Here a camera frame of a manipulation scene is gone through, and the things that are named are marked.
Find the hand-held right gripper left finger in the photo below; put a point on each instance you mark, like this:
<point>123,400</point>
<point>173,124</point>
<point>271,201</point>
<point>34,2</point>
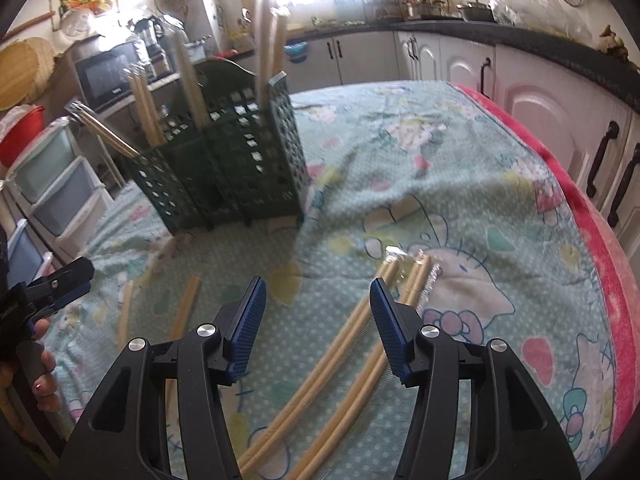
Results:
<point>247,330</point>

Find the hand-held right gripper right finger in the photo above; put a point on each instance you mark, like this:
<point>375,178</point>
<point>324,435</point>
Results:
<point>390,325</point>

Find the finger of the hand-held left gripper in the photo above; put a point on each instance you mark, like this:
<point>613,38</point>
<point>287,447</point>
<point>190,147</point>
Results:
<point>55,297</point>
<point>72,272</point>

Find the plastic-wrapped wooden chopstick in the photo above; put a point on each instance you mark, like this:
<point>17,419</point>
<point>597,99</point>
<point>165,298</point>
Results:
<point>102,126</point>
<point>327,360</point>
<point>334,435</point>
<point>97,132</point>
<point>347,435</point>
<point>342,360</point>

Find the green plastic utensil basket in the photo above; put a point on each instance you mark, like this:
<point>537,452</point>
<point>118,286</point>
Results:
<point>235,175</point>

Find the person's left hand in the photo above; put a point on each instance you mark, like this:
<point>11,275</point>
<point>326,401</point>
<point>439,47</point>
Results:
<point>42,390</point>

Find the plastic drawer unit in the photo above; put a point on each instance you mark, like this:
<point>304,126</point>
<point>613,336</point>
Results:
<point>60,185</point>

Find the cartoon printed table cloth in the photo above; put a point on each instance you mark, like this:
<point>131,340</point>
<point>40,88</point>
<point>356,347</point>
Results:
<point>450,200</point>

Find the red plastic basin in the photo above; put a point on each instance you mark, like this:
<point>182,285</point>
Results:
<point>20,132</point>

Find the black microwave oven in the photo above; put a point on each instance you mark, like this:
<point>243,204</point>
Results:
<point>107,75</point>

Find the round woven bamboo tray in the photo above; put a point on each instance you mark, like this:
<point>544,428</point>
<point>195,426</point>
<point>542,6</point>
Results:
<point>25,72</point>

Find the pink fleece blanket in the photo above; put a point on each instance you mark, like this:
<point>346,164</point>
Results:
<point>590,240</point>

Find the kitchen blender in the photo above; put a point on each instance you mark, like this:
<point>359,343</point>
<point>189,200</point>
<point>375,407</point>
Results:
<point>152,45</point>

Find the blue bowl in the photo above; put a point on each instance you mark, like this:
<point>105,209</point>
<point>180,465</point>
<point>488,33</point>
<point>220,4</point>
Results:
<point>296,52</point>

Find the black kitchen countertop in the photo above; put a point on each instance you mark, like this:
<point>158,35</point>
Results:
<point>525,35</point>

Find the steel pot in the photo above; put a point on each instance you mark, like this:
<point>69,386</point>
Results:
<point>475,11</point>

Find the clear plastic bags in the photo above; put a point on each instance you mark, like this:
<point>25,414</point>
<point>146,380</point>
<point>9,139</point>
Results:
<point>535,10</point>

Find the fruit wall picture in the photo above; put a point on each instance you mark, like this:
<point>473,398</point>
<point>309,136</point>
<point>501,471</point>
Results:
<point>85,2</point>

